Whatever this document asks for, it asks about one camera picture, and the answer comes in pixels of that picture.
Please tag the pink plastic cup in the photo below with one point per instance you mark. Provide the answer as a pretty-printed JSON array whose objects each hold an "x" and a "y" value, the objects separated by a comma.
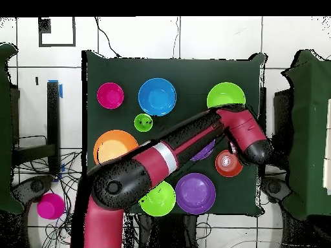
[{"x": 50, "y": 206}]

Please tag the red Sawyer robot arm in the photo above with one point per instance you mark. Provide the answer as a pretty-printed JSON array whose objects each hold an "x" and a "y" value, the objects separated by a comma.
[{"x": 155, "y": 160}]

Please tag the dark green tablecloth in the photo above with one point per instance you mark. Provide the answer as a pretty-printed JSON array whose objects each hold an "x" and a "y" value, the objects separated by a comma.
[{"x": 181, "y": 75}]

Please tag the black pedestal foot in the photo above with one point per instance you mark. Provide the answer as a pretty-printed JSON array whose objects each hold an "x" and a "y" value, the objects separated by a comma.
[
  {"x": 274, "y": 187},
  {"x": 36, "y": 186}
]

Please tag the black post with blue tape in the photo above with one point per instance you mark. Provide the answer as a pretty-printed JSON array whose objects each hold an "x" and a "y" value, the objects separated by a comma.
[{"x": 53, "y": 113}]

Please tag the purple plastic bowl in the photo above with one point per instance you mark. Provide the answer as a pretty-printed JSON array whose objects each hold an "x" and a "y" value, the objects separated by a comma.
[
  {"x": 195, "y": 193},
  {"x": 205, "y": 153}
]

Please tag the orange-red plastic bowl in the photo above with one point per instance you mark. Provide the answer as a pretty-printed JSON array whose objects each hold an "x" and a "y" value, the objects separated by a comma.
[{"x": 227, "y": 169}]

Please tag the green plastic bowl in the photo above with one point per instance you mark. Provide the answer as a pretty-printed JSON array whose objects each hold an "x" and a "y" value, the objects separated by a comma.
[
  {"x": 225, "y": 94},
  {"x": 161, "y": 202}
]

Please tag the blue plastic bowl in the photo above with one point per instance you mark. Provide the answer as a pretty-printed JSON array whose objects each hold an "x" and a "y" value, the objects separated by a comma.
[{"x": 157, "y": 95}]

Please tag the green plastic cup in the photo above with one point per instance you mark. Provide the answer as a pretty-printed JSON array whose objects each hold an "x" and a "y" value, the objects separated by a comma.
[{"x": 141, "y": 126}]

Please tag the grey square floor frame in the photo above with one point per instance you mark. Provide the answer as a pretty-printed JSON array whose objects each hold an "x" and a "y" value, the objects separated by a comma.
[{"x": 57, "y": 45}]

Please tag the green cloth side table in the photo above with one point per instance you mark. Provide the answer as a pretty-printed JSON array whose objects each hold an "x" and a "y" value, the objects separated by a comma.
[
  {"x": 5, "y": 103},
  {"x": 310, "y": 129}
]

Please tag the pink plastic bowl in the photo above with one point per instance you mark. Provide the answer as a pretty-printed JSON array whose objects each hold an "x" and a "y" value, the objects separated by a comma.
[{"x": 110, "y": 95}]

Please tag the large orange plastic bowl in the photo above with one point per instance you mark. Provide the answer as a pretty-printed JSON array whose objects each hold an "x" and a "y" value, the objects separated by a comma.
[{"x": 111, "y": 147}]

